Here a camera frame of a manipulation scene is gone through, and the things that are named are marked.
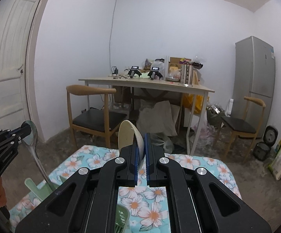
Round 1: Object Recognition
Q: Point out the metal spoon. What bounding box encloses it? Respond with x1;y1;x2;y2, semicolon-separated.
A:
22;120;55;191

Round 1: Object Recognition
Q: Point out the beige plastic spoon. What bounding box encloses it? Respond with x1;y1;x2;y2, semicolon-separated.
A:
118;119;146;186

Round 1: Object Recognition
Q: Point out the green plastic utensil holder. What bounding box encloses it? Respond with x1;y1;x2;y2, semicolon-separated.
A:
24;178;132;233

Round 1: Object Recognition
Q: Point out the wooden chair black seat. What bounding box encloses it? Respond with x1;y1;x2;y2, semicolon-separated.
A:
66;85;127;148

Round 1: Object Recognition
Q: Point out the black rice cooker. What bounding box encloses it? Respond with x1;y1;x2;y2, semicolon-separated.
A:
253;125;279;162

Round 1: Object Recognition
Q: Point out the grey sack under desk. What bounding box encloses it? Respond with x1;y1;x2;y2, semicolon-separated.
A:
136;100;180;137

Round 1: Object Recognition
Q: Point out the white door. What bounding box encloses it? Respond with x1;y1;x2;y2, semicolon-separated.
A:
0;0;40;129

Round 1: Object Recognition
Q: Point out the yellow plastic bag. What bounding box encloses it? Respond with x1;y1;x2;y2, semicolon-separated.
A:
182;93;204;115

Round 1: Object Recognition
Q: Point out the wooden desk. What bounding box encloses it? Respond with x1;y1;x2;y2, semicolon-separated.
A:
79;76;215;156

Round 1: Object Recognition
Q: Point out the spare gripper on desk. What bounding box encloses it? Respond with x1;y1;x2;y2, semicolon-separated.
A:
125;66;142;78
148;67;163;81

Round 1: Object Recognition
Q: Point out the steel cylinder container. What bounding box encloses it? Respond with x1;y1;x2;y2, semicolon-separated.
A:
180;64;193;86

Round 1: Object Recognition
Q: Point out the silver refrigerator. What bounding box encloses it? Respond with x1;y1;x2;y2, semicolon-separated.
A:
231;36;275;138

